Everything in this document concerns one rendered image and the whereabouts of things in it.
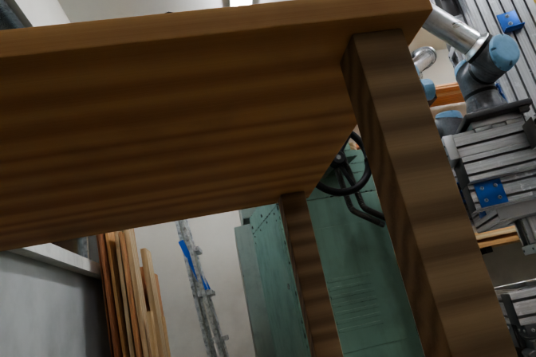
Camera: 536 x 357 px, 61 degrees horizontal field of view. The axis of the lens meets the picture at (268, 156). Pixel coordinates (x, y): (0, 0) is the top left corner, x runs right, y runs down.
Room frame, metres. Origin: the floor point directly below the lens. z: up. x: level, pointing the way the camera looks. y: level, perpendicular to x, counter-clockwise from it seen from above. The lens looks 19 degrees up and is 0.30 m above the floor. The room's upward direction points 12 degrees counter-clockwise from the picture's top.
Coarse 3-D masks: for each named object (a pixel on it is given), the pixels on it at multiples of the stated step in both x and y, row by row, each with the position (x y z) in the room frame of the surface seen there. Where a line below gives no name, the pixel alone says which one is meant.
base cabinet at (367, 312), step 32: (320, 224) 1.82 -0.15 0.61; (352, 224) 1.85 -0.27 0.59; (288, 256) 1.78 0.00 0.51; (320, 256) 1.81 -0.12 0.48; (352, 256) 1.84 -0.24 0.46; (384, 256) 1.88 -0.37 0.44; (288, 288) 1.84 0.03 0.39; (352, 288) 1.83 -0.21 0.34; (384, 288) 1.87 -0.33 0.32; (288, 320) 1.95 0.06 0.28; (352, 320) 1.82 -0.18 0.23; (384, 320) 1.86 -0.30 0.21; (288, 352) 2.06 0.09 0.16; (352, 352) 1.82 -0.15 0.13; (384, 352) 1.85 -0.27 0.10; (416, 352) 1.89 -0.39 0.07
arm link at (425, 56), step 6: (420, 48) 2.10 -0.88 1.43; (426, 48) 2.05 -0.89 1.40; (432, 48) 2.08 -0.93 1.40; (414, 54) 2.13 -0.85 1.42; (420, 54) 2.00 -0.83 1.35; (426, 54) 2.02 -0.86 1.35; (432, 54) 2.05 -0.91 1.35; (414, 60) 1.94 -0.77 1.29; (420, 60) 1.96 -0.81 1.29; (426, 60) 1.99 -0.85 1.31; (432, 60) 2.06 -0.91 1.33; (420, 66) 1.94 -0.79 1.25; (426, 66) 2.02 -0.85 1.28; (420, 72) 1.98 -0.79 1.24
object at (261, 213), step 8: (328, 176) 1.84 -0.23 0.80; (344, 176) 1.86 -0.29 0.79; (360, 176) 1.88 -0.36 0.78; (328, 184) 1.84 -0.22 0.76; (336, 184) 1.85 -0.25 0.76; (368, 184) 1.89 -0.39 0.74; (312, 192) 1.82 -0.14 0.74; (320, 192) 1.83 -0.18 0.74; (256, 208) 2.13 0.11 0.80; (264, 208) 1.98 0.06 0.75; (272, 208) 1.85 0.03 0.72; (256, 216) 2.16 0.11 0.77; (264, 216) 2.00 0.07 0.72; (256, 224) 2.19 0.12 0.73
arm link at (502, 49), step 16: (432, 16) 1.38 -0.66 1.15; (448, 16) 1.38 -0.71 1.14; (432, 32) 1.42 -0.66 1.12; (448, 32) 1.40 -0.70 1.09; (464, 32) 1.39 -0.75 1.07; (464, 48) 1.42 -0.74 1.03; (480, 48) 1.40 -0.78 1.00; (496, 48) 1.38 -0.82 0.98; (512, 48) 1.40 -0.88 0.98; (480, 64) 1.44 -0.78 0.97; (496, 64) 1.41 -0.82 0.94; (512, 64) 1.40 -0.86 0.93
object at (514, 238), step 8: (440, 88) 4.03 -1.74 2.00; (448, 88) 4.07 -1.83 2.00; (456, 88) 4.11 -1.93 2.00; (440, 96) 4.23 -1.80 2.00; (448, 96) 4.27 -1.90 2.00; (456, 96) 4.31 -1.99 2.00; (432, 104) 4.39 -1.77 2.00; (440, 104) 4.44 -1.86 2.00; (488, 232) 4.09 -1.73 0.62; (496, 232) 4.05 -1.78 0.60; (504, 232) 4.06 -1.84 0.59; (512, 232) 4.07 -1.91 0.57; (480, 240) 4.11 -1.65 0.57; (488, 240) 4.12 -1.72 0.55; (496, 240) 4.03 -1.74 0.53; (504, 240) 4.04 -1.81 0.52; (512, 240) 4.05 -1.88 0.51; (480, 248) 4.09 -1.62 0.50; (488, 248) 4.11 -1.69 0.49
